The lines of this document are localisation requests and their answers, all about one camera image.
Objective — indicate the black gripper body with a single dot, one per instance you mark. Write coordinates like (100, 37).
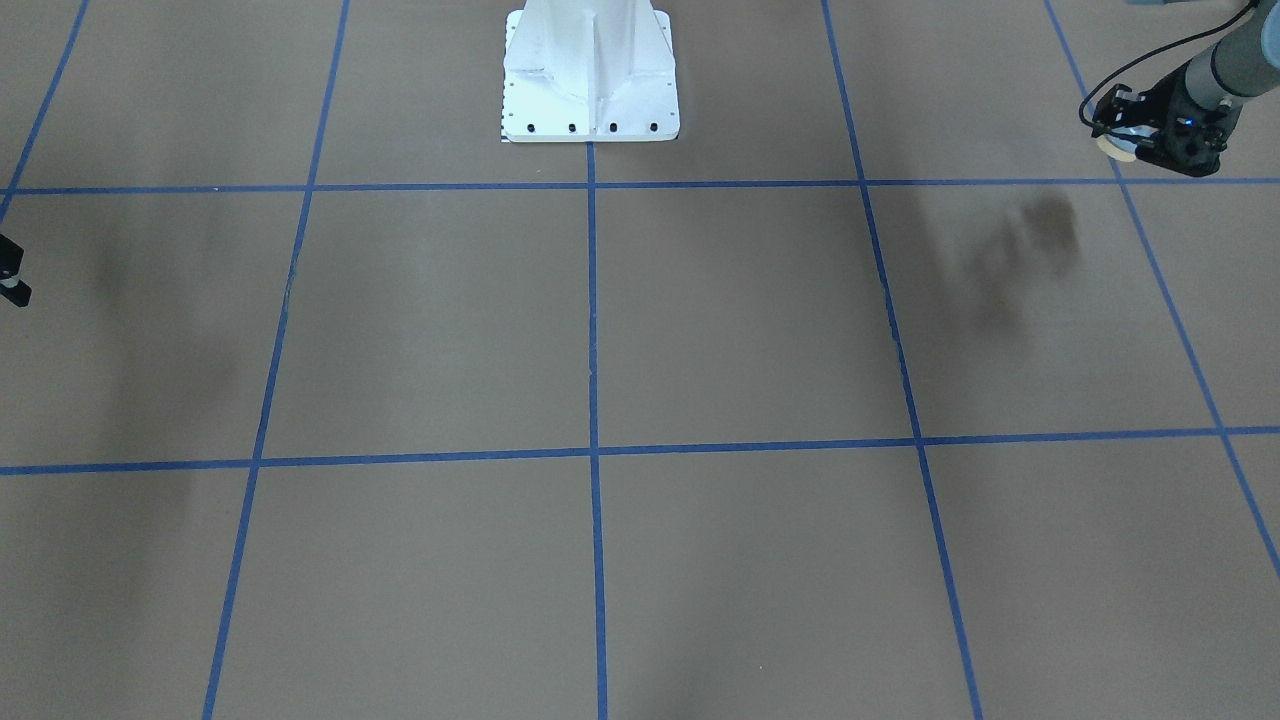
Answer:
(1163, 105)

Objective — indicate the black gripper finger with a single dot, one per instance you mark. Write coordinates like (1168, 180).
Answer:
(1144, 135)
(13, 288)
(1122, 102)

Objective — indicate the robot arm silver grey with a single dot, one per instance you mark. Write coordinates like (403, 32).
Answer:
(1239, 67)

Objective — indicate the brown paper mat blue grid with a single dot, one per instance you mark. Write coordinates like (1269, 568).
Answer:
(877, 394)

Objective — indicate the white pedestal column with base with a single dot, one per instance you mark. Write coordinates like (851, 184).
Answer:
(589, 72)

